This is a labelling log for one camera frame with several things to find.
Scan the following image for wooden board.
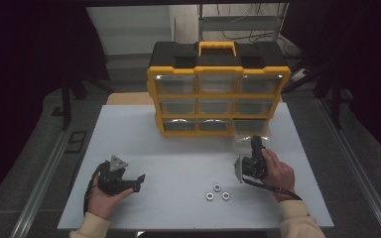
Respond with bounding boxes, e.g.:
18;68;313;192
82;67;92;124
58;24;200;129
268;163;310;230
106;92;156;106

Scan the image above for black metal stand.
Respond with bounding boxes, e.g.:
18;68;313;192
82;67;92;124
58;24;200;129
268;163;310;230
283;60;345;130
60;73;115;132

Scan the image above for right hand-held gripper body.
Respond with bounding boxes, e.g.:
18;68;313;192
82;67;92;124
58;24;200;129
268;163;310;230
233;149;269;184

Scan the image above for grey metal shelf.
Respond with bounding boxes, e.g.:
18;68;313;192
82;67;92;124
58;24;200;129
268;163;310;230
197;3;290;43

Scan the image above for dark curtain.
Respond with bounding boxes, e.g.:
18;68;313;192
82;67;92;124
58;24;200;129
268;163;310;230
282;0;381;170
0;0;111;212

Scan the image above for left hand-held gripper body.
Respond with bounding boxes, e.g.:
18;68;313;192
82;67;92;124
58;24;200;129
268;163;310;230
96;155;133;197

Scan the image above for person's right hand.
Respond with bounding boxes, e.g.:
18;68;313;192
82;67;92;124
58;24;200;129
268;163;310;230
260;148;296;203

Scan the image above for aluminium rail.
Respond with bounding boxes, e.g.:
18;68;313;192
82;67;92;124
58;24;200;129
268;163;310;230
9;122;77;238
316;98;381;238

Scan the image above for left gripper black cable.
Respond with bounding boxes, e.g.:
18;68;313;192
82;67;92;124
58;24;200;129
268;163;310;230
82;164;103;217

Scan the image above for person's left hand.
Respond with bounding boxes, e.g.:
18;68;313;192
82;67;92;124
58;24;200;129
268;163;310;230
86;177;136;221

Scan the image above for black floor cables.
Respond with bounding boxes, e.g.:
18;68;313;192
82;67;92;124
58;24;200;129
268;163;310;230
220;30;301;67

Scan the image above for yellow and black organizer case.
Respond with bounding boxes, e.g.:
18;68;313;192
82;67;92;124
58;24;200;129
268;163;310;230
146;41;292;139

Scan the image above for set of clear drawers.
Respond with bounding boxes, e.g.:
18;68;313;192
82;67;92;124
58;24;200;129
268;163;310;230
154;73;284;133

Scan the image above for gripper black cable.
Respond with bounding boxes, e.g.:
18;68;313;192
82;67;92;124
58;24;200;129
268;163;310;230
82;164;103;217
242;178;303;201

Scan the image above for white power strip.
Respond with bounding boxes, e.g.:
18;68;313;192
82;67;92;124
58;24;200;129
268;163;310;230
290;67;308;84

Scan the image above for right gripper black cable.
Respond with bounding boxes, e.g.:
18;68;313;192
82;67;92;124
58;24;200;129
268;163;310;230
242;178;303;201

